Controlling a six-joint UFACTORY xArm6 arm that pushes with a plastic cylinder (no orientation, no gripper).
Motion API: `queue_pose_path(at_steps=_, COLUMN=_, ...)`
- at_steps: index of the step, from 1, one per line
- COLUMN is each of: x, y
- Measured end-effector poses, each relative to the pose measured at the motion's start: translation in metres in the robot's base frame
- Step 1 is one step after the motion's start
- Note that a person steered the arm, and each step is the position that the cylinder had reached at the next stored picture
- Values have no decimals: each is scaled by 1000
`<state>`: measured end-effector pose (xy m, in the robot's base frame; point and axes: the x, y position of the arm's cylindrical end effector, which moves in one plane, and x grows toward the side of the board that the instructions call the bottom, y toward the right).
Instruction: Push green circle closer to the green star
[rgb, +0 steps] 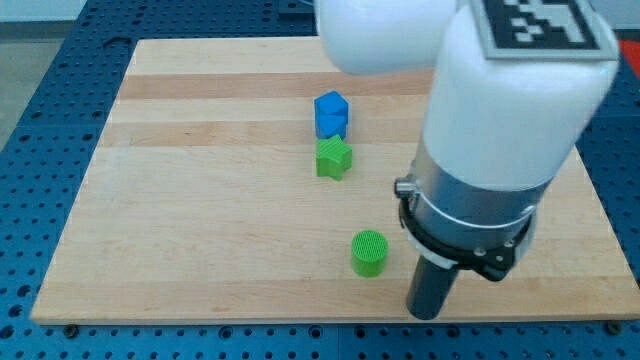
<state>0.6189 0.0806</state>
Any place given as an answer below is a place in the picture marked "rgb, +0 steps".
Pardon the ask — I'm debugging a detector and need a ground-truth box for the green star block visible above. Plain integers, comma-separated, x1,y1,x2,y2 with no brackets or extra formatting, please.
315,135,353,181

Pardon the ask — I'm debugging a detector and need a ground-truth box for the blue hexagon block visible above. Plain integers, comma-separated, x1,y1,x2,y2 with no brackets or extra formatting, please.
314,91,349,118

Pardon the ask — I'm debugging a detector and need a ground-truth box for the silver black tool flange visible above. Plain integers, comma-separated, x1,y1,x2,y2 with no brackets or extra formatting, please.
394,142,549,281

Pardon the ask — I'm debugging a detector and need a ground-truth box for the green cylinder block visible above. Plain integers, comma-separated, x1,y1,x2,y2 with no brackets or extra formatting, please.
351,229,389,278

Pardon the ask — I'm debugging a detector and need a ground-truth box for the wooden board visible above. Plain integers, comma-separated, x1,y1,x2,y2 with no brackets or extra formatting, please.
29,35,640,326

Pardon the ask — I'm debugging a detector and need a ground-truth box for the black white fiducial marker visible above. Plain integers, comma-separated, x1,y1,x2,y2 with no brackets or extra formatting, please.
469,0,619,61

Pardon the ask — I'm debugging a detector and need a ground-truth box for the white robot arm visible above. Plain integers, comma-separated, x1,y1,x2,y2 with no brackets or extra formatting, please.
314,0,619,320

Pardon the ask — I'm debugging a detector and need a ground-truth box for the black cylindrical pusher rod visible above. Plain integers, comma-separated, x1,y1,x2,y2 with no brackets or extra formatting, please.
406,257,459,320

